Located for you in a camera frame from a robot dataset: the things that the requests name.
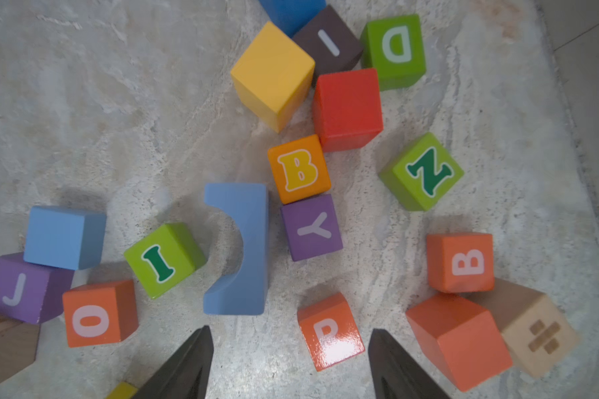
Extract tan wooden block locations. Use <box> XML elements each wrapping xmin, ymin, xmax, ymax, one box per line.
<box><xmin>0</xmin><ymin>314</ymin><xmax>40</xmax><ymax>384</ymax></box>

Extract brown I block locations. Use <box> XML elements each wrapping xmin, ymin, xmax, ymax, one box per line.
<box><xmin>292</xmin><ymin>5</ymin><xmax>363</xmax><ymax>85</ymax></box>

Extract purple J block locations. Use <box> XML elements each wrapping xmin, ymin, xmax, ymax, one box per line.
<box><xmin>0</xmin><ymin>253</ymin><xmax>74</xmax><ymax>324</ymax></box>

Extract green I block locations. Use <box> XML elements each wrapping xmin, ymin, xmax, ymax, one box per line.
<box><xmin>123</xmin><ymin>222</ymin><xmax>207</xmax><ymax>299</ymax></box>

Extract orange red plain cube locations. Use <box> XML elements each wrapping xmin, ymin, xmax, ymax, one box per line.
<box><xmin>406</xmin><ymin>293</ymin><xmax>514</xmax><ymax>392</ymax></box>

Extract blue arch block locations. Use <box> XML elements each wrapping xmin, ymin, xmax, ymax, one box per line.
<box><xmin>203</xmin><ymin>183</ymin><xmax>269</xmax><ymax>316</ymax></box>

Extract blue block at top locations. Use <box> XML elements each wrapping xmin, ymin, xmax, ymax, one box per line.
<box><xmin>259</xmin><ymin>0</ymin><xmax>327</xmax><ymax>38</ymax></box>

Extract light blue plain cube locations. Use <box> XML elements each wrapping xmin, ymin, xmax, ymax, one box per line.
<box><xmin>24</xmin><ymin>206</ymin><xmax>107</xmax><ymax>270</ymax></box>

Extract orange red B block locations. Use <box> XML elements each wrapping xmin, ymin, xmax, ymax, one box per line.
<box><xmin>426</xmin><ymin>232</ymin><xmax>495</xmax><ymax>294</ymax></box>

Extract orange O block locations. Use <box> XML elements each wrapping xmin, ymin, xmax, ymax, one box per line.
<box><xmin>62</xmin><ymin>279</ymin><xmax>139</xmax><ymax>347</ymax></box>

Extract yellow plain block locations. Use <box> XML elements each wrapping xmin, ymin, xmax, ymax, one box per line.
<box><xmin>105</xmin><ymin>382</ymin><xmax>138</xmax><ymax>399</ymax></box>

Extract green D block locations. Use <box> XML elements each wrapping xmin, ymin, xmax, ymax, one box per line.
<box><xmin>360</xmin><ymin>14</ymin><xmax>427</xmax><ymax>91</ymax></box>

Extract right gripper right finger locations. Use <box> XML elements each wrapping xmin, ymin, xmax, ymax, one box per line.
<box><xmin>368</xmin><ymin>329</ymin><xmax>449</xmax><ymax>399</ymax></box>

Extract purple Y block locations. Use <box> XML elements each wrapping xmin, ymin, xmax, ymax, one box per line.
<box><xmin>281</xmin><ymin>194</ymin><xmax>344</xmax><ymax>262</ymax></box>

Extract tan divide sign block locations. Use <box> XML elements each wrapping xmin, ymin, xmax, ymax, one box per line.
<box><xmin>467</xmin><ymin>279</ymin><xmax>580</xmax><ymax>378</ymax></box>

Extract red R block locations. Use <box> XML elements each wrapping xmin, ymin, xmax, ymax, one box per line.
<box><xmin>297</xmin><ymin>292</ymin><xmax>365</xmax><ymax>372</ymax></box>

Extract red cube block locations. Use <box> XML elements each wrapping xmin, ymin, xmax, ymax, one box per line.
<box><xmin>312</xmin><ymin>68</ymin><xmax>384</xmax><ymax>152</ymax></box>

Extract yellow large cube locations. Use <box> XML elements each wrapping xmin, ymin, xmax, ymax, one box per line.
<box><xmin>231</xmin><ymin>22</ymin><xmax>315</xmax><ymax>133</ymax></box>

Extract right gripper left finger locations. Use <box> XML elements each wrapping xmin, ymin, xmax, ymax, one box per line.
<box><xmin>133</xmin><ymin>326</ymin><xmax>214</xmax><ymax>399</ymax></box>

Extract green Z block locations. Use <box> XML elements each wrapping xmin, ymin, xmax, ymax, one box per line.
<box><xmin>379</xmin><ymin>132</ymin><xmax>465</xmax><ymax>211</ymax></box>

